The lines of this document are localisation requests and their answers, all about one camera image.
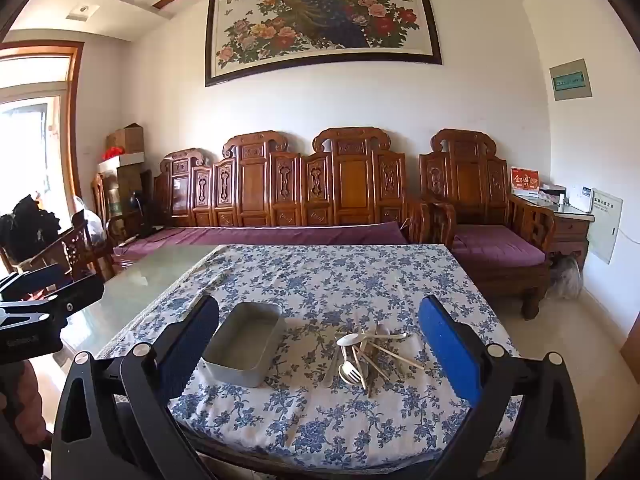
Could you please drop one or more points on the blue floral tablecloth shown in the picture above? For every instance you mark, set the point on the blue floral tablecloth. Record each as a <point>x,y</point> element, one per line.
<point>325,280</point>

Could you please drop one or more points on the grey green wall box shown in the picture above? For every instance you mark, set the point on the grey green wall box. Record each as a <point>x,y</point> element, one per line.
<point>570,80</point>

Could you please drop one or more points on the tall brown carton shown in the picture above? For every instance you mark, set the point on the tall brown carton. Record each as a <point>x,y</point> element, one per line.
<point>125,185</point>

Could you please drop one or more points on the carved wooden dining chair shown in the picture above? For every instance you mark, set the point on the carved wooden dining chair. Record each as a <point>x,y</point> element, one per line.
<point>65,250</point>

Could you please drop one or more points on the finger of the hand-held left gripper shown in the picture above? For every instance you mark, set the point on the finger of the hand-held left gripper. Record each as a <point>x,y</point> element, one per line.
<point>37,277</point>
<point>75,297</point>

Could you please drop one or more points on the purple armchair seat cushion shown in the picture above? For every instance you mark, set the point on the purple armchair seat cushion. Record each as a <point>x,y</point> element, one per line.
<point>495,247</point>

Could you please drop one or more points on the brown wooden door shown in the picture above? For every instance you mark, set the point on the brown wooden door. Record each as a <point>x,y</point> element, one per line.
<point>631,332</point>

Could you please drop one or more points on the rectangular metal tray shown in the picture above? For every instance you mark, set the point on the rectangular metal tray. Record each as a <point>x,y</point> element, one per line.
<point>240,342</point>

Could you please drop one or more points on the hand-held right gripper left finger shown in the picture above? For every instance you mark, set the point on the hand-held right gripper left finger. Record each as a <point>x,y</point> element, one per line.
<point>192,345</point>

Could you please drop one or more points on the red printed card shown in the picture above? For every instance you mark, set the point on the red printed card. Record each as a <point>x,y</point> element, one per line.
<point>525,180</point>

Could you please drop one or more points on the brown cardboard box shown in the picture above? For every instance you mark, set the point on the brown cardboard box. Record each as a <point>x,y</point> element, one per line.
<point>127,140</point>

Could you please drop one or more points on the red decorations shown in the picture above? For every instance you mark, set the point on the red decorations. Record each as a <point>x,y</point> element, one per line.
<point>112,153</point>

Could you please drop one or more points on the long purple bench cushion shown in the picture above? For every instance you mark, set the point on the long purple bench cushion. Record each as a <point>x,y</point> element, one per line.
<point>250,235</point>

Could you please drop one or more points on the white wall electrical panel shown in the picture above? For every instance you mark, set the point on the white wall electrical panel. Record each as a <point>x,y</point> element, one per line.
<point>606,225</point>

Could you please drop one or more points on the wooden side table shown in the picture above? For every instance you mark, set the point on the wooden side table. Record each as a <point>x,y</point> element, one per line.
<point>570,232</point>

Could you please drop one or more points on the white tabletop device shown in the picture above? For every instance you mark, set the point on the white tabletop device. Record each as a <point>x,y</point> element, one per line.
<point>582,197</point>

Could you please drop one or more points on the brown wooden chopstick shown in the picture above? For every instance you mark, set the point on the brown wooden chopstick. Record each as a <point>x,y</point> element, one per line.
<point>375,376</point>

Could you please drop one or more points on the person's left forearm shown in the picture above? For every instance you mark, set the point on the person's left forearm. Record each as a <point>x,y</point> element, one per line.
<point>22,405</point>

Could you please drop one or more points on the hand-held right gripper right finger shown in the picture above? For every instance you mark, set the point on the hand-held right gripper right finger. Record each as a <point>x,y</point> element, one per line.
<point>445,345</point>

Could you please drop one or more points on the carved wooden sofa bench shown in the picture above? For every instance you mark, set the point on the carved wooden sofa bench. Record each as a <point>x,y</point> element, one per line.
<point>255,180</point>

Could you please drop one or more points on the black clothing pile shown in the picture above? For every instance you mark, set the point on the black clothing pile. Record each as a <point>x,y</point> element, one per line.
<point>25,230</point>

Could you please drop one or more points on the carved wooden armchair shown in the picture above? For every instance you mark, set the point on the carved wooden armchair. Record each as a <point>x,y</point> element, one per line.
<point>467,175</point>

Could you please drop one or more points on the grey fluffy mop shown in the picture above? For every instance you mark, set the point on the grey fluffy mop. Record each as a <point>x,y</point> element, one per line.
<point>565,277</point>

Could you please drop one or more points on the framed peacock flower painting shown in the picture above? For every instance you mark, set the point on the framed peacock flower painting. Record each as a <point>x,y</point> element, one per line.
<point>320,15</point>

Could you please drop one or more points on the white plastic bag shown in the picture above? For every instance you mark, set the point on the white plastic bag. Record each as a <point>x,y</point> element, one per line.
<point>90,217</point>

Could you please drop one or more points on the wooden framed balcony door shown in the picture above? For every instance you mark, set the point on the wooden framed balcony door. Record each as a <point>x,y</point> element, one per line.
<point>75,110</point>

